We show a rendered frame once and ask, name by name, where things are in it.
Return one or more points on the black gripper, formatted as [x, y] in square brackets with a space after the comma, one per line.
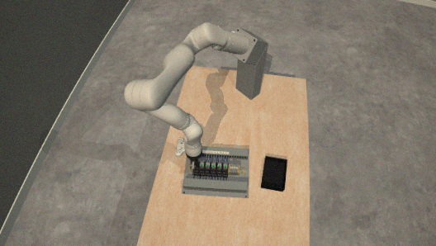
[194, 161]

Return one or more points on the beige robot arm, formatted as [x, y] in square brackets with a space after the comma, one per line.
[150, 95]

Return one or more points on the black rectangular tray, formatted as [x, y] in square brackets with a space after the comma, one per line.
[274, 174]

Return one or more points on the grey relay panel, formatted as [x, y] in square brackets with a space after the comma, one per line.
[216, 187]

